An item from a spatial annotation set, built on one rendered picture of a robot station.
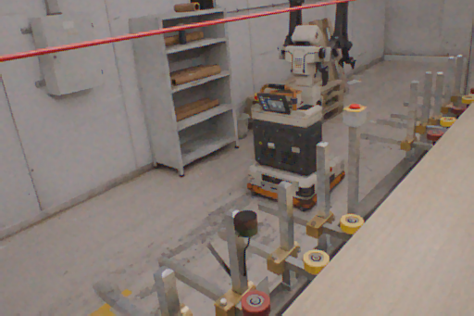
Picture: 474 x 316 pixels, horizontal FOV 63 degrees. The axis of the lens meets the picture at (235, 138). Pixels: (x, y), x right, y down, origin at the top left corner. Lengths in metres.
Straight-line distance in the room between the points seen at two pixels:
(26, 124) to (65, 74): 0.52
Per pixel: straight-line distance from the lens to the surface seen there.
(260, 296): 1.17
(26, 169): 3.64
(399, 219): 1.51
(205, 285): 1.29
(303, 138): 3.01
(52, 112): 3.63
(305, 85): 3.34
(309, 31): 3.29
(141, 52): 3.90
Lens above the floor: 1.70
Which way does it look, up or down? 21 degrees down
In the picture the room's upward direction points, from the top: 5 degrees counter-clockwise
